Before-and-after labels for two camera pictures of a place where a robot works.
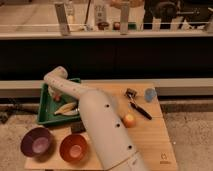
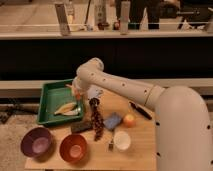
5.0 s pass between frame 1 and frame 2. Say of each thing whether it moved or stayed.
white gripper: moved
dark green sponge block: stayed
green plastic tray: stayed
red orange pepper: moved
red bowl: stayed
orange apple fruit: stayed
